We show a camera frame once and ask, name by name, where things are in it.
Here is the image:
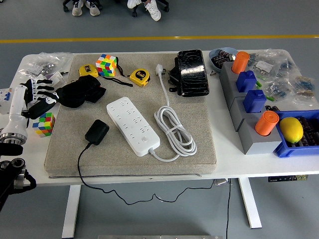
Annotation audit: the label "small yellow tape measure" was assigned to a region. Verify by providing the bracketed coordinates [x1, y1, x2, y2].
[78, 64, 100, 78]

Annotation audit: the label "blue block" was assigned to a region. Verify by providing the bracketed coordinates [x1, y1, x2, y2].
[235, 70, 257, 93]
[243, 89, 267, 114]

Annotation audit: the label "grey-brown mat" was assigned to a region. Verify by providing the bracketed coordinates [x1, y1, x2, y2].
[44, 51, 217, 179]

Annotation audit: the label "orange cylinder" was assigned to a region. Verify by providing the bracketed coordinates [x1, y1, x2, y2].
[254, 111, 280, 137]
[231, 51, 250, 74]

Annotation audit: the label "small white socket panel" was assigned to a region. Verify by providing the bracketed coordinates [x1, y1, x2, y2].
[48, 71, 67, 87]

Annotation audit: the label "glossy black case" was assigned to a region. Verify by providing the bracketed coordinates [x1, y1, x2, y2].
[176, 49, 210, 97]

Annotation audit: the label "clear bag of metal parts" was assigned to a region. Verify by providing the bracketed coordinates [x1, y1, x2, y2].
[23, 51, 74, 77]

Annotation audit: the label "white power strip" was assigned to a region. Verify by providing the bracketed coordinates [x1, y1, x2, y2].
[106, 97, 161, 157]

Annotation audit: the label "yellow tape measure with print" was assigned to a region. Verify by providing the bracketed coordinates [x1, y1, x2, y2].
[129, 68, 151, 87]

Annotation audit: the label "white circuit breaker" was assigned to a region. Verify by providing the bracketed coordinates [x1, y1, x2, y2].
[0, 87, 13, 115]

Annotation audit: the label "clear bag of blue parts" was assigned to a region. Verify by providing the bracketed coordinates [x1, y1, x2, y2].
[264, 74, 300, 100]

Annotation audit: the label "clear bag with white card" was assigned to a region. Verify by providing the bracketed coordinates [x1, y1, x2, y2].
[249, 49, 297, 78]

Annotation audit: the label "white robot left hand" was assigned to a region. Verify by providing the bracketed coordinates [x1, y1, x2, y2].
[1, 77, 60, 136]

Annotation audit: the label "black plug adapter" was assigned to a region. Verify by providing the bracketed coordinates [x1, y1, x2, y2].
[84, 119, 110, 146]

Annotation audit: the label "black components in bin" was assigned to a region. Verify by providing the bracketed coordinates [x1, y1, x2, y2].
[290, 117, 319, 147]

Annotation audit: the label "black cloth bundle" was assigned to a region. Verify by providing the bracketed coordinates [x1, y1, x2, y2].
[55, 76, 107, 109]

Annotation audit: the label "black components in bowl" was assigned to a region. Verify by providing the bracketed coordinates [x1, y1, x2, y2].
[212, 49, 236, 69]

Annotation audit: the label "blue storage bin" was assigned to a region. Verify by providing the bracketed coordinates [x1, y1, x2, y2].
[273, 109, 319, 159]

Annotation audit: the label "white power strip cable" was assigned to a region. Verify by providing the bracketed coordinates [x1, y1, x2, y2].
[149, 63, 197, 162]

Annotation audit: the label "grey holder block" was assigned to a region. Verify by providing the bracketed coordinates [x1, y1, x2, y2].
[224, 82, 260, 110]
[238, 117, 284, 155]
[218, 61, 250, 93]
[229, 96, 269, 132]

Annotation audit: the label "black tape measure strap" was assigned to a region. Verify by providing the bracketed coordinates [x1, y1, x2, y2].
[115, 56, 130, 77]
[99, 74, 134, 87]

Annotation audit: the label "clear bag of brown resistors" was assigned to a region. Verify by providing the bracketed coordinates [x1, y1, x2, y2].
[291, 74, 319, 108]

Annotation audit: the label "yellow lemon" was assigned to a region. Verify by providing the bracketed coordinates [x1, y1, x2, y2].
[279, 117, 304, 144]

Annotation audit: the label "large colourful puzzle cube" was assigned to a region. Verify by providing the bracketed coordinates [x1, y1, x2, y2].
[95, 53, 118, 77]

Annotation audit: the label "black hanging cable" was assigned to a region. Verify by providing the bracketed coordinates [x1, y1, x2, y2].
[225, 179, 232, 239]

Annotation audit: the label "blue bowl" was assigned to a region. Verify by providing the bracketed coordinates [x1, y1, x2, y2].
[208, 47, 239, 74]

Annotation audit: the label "thin black plug cord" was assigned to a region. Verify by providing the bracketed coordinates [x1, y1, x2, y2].
[77, 143, 216, 205]

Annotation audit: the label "black table control panel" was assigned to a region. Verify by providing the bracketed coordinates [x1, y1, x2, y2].
[268, 175, 309, 182]

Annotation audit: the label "white table leg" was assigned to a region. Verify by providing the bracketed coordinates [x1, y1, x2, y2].
[238, 178, 263, 229]
[61, 185, 82, 239]

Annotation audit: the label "small colourful puzzle cube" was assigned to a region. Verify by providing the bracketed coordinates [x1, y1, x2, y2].
[32, 112, 56, 138]

